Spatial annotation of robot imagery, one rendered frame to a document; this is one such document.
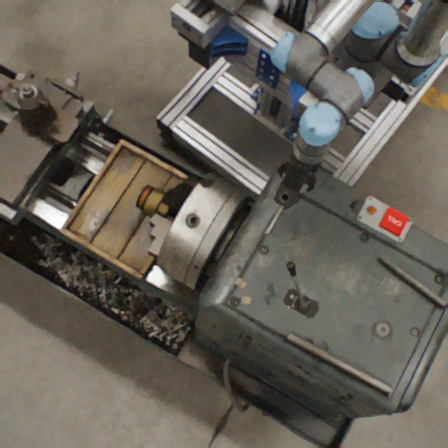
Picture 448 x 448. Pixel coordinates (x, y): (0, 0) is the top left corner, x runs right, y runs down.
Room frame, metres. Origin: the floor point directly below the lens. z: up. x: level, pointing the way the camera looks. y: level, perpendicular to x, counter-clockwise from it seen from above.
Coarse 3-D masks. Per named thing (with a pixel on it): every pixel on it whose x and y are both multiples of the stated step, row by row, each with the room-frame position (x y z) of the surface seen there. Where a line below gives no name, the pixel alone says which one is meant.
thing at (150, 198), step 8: (144, 192) 0.65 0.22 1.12; (152, 192) 0.65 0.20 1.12; (160, 192) 0.66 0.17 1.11; (144, 200) 0.63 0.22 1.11; (152, 200) 0.63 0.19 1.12; (160, 200) 0.63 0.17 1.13; (144, 208) 0.61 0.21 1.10; (152, 208) 0.61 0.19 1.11; (160, 208) 0.61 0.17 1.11; (168, 208) 0.61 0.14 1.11; (152, 216) 0.59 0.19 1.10
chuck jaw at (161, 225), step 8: (160, 216) 0.59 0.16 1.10; (152, 224) 0.57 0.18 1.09; (160, 224) 0.56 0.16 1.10; (168, 224) 0.57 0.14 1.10; (152, 232) 0.54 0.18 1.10; (160, 232) 0.54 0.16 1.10; (160, 240) 0.52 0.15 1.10; (152, 248) 0.49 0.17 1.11; (160, 248) 0.50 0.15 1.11; (152, 256) 0.48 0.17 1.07; (160, 264) 0.45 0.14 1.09
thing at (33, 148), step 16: (48, 96) 0.98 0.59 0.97; (64, 96) 0.98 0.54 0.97; (80, 96) 1.00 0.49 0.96; (80, 112) 0.95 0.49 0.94; (16, 128) 0.85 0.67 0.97; (0, 144) 0.79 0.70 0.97; (16, 144) 0.80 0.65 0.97; (32, 144) 0.81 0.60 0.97; (48, 144) 0.81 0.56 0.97; (0, 160) 0.74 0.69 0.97; (16, 160) 0.75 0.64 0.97; (32, 160) 0.75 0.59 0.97; (0, 176) 0.69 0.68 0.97; (16, 176) 0.70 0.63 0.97; (32, 176) 0.71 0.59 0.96; (0, 192) 0.64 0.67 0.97; (16, 192) 0.65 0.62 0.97
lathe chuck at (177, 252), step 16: (208, 176) 0.69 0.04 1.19; (192, 192) 0.62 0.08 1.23; (208, 192) 0.63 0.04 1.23; (224, 192) 0.64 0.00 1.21; (192, 208) 0.58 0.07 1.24; (208, 208) 0.58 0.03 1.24; (176, 224) 0.53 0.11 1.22; (208, 224) 0.54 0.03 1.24; (176, 240) 0.50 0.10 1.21; (192, 240) 0.50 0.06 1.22; (160, 256) 0.46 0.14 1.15; (176, 256) 0.46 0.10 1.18; (192, 256) 0.46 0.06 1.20; (176, 272) 0.43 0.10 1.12
